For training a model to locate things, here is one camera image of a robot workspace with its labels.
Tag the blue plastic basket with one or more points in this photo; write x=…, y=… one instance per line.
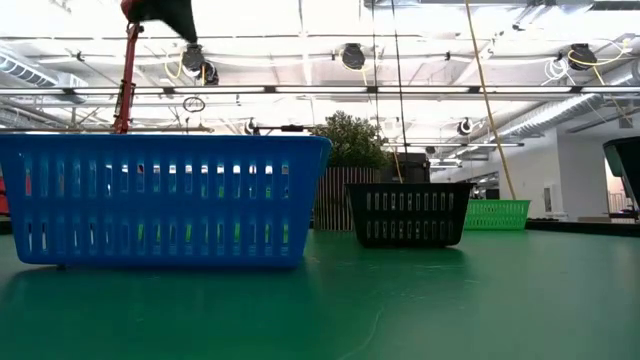
x=165, y=207

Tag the green plastic basket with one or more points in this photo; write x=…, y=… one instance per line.
x=497, y=215

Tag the artificial plant in striped pot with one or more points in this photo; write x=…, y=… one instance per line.
x=352, y=140

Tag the long ceiling light bar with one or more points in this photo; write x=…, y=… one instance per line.
x=320, y=89

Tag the black plastic basket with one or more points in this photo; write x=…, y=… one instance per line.
x=410, y=215

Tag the short ceiling light bar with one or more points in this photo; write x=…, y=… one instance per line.
x=450, y=144

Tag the red desk lamp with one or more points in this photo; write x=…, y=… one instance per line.
x=128, y=75

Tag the black monitor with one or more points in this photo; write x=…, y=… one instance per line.
x=627, y=165

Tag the red storage bin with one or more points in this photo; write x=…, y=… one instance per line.
x=3, y=195

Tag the silver ventilation duct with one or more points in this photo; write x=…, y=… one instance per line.
x=555, y=116
x=35, y=72

